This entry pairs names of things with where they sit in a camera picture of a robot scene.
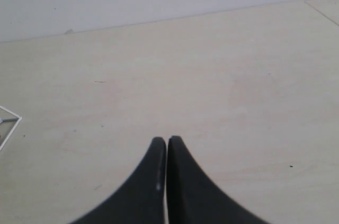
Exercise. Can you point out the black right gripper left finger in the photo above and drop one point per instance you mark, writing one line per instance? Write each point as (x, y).
(140, 199)

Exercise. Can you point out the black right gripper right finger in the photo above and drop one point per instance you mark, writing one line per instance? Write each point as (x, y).
(192, 197)

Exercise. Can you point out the white wire book rack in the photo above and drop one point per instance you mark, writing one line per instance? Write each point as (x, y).
(9, 122)

